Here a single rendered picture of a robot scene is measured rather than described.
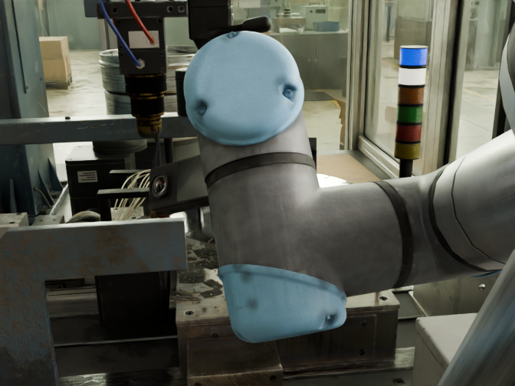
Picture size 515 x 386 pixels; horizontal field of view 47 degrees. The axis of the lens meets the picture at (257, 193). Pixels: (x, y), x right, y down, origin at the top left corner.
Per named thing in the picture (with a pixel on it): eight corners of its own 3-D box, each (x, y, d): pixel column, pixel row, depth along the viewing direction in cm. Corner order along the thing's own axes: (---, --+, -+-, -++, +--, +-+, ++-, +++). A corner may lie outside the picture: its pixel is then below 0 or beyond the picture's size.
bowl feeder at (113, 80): (218, 164, 183) (214, 44, 171) (225, 196, 154) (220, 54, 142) (117, 168, 179) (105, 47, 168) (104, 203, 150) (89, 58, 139)
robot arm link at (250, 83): (187, 157, 35) (167, 31, 37) (214, 202, 46) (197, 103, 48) (318, 132, 35) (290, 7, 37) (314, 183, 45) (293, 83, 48)
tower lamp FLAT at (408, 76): (419, 81, 103) (420, 63, 102) (429, 85, 99) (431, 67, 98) (394, 82, 103) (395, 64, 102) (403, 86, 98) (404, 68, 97)
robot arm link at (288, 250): (423, 310, 36) (380, 142, 39) (242, 341, 33) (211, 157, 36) (372, 323, 43) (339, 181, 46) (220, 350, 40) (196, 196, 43)
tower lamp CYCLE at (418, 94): (418, 99, 104) (418, 83, 103) (428, 104, 100) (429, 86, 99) (393, 100, 104) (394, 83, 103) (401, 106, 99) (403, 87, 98)
